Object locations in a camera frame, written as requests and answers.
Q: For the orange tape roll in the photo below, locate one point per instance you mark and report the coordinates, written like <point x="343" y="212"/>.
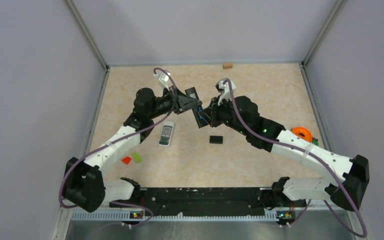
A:
<point x="303" y="133"/>

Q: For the black battery cover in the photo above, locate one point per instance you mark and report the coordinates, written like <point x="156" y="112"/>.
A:
<point x="216" y="139"/>

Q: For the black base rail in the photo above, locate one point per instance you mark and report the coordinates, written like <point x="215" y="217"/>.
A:
<point x="211" y="202"/>

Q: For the red block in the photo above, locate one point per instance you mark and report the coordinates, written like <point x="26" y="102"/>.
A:
<point x="126" y="160"/>

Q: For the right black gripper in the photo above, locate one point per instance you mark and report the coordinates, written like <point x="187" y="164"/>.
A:
<point x="210" y="113"/>

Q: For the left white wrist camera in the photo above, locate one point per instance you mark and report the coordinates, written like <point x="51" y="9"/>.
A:
<point x="163" y="79"/>

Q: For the black remote control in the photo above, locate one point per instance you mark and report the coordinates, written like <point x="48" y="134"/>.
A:
<point x="191" y="92"/>

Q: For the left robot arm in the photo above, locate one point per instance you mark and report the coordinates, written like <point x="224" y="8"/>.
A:
<point x="83" y="183"/>

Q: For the green block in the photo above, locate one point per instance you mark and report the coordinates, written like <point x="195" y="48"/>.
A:
<point x="136" y="157"/>

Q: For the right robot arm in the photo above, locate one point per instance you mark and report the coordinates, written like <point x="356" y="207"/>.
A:
<point x="344" y="180"/>

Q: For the white remote control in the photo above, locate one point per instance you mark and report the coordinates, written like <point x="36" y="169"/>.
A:
<point x="166" y="134"/>

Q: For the brown wooden block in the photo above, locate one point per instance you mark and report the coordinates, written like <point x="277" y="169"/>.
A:
<point x="227" y="65"/>

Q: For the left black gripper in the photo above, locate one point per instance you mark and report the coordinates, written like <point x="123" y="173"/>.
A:
<point x="184" y="102"/>

